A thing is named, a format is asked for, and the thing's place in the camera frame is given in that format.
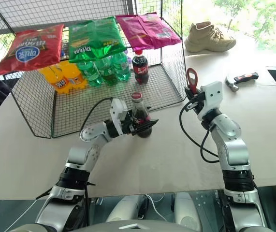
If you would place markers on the grey robot torso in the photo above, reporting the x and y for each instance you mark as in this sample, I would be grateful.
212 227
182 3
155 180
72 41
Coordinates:
133 226

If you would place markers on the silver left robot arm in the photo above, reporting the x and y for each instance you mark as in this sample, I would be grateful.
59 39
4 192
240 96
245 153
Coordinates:
79 157

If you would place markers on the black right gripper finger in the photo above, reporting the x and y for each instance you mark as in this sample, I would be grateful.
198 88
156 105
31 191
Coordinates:
192 93
191 106

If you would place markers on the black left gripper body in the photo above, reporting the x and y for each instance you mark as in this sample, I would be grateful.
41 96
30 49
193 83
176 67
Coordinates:
128 123

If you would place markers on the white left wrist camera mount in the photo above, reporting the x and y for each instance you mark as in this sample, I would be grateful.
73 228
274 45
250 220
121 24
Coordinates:
117 108

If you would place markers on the plastic cola bottle red cap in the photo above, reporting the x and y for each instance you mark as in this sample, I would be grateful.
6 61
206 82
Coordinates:
140 68

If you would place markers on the beige sneaker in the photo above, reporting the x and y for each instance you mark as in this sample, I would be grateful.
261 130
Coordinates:
207 38

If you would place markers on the red chip bag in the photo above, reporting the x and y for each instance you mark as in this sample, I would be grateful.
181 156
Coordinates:
30 49

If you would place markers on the pink chip bag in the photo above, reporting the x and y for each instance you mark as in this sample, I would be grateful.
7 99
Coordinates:
147 30

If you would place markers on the orange soda plastic bottle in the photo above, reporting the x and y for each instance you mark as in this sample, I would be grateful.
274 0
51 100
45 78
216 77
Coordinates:
75 77
56 81

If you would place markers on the green chip bag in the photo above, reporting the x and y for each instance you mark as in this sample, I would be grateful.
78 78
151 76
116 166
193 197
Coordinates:
95 38

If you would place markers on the silver robot leg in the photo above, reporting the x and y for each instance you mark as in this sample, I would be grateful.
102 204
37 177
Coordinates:
188 209
125 209

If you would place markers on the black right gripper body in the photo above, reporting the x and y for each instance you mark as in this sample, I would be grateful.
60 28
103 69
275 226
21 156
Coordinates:
199 102

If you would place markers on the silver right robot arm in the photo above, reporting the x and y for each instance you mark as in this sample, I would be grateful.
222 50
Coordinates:
232 147

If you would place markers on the green soda plastic bottle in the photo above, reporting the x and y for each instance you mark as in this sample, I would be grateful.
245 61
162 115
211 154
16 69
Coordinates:
108 72
90 73
122 67

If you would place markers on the red bottle opener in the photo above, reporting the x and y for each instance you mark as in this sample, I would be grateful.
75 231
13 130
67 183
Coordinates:
193 78

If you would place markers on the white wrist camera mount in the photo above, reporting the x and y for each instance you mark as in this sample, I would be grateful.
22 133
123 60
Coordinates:
117 108
212 94

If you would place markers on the glass cola bottle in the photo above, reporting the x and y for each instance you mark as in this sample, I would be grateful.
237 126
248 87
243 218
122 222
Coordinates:
140 113

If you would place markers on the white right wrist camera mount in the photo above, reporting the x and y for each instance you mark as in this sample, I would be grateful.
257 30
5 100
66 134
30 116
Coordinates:
212 94

